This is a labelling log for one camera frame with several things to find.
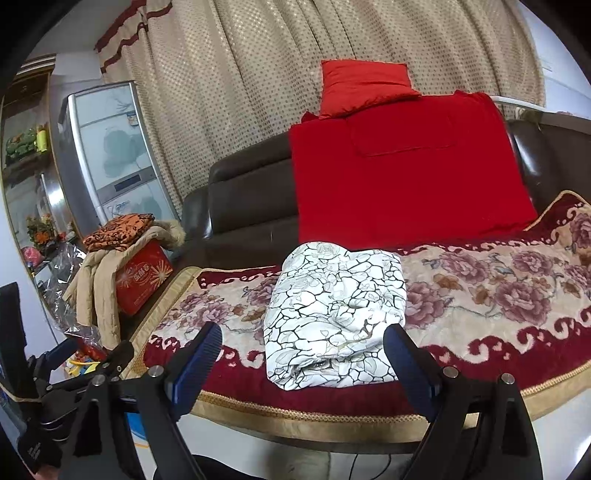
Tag large red cushion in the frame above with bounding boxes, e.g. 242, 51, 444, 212
288, 92, 537, 250

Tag dark brown leather sofa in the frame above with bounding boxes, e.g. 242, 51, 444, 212
172, 113, 590, 269

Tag small red pillow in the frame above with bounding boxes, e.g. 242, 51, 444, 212
320, 59, 421, 119

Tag red gift box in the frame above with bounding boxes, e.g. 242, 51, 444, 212
115, 240, 173, 316

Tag orange black patterned cloth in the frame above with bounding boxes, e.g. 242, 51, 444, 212
83, 213, 155, 252

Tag black cable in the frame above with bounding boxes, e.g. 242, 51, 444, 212
351, 453, 394, 480

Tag floral red beige sofa blanket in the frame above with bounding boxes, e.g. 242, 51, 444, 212
124, 191, 590, 443

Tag wooden display cabinet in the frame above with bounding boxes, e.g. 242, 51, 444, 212
1, 55, 77, 276

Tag beige dotted curtain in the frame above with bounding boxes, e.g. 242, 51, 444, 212
94, 0, 547, 218

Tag white black-patterned coat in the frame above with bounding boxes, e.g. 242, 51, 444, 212
263, 242, 407, 391

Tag beige quilted jacket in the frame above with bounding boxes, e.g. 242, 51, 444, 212
67, 220, 185, 350

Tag clear plastic wrap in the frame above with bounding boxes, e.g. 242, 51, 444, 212
35, 242, 106, 360

